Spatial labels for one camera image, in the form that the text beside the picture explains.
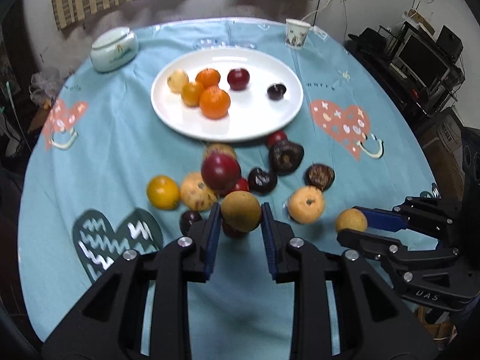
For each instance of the dark cherry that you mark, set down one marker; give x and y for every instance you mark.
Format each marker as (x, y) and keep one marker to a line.
(187, 219)
(276, 92)
(261, 181)
(231, 232)

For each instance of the large dark mangosteen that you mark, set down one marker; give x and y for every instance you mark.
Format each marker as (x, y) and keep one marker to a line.
(285, 157)

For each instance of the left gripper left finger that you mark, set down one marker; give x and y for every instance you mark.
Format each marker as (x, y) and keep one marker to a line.
(189, 259)

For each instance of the black monitor on shelf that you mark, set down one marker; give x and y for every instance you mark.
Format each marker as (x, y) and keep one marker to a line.
(421, 61)

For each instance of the striped pepino melon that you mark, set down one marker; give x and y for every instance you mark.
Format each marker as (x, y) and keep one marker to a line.
(195, 194)
(219, 149)

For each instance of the orange mandarin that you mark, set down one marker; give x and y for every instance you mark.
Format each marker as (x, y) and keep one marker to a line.
(208, 77)
(214, 103)

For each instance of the celadon lidded ceramic jar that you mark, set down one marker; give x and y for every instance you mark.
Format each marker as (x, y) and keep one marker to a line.
(114, 49)

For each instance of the clear plastic bag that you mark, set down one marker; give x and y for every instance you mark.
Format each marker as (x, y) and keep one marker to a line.
(45, 86)

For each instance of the red cherry tomato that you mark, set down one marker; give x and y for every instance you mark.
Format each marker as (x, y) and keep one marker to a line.
(241, 185)

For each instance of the pale peach fruit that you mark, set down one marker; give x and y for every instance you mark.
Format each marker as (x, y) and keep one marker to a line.
(306, 205)

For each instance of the yellow orange citrus fruit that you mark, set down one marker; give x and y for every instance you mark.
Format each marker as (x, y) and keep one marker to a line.
(191, 93)

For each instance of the dark brown water chestnut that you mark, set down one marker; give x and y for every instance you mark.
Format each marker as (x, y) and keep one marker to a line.
(320, 176)

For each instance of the large red plum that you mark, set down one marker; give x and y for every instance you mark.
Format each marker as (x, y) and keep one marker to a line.
(238, 79)

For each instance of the yellow small citrus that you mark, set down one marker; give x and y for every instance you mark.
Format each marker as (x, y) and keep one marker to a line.
(163, 193)

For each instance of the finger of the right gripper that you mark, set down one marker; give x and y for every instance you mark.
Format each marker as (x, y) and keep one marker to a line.
(382, 219)
(375, 245)

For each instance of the striped pepino melon front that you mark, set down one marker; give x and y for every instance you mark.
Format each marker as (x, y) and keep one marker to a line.
(195, 194)

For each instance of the small tan longan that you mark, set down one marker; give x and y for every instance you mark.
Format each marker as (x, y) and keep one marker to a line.
(352, 219)

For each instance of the striped pepino melon back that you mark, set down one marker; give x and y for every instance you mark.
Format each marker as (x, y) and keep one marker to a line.
(219, 149)

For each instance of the printed paper cup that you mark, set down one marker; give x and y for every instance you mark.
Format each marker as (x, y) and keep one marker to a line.
(296, 33)

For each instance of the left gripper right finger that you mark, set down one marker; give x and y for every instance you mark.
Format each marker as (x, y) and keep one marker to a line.
(291, 259)

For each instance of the light blue patterned tablecloth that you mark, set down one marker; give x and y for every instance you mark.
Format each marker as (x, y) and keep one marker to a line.
(84, 199)

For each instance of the small red tomato by plate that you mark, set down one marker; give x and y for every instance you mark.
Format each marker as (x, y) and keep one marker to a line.
(275, 138)

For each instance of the dark red plum back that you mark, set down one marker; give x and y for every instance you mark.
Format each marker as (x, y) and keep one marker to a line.
(220, 172)

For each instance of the pale yellow round fruit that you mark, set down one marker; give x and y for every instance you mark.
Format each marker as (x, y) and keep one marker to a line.
(177, 80)

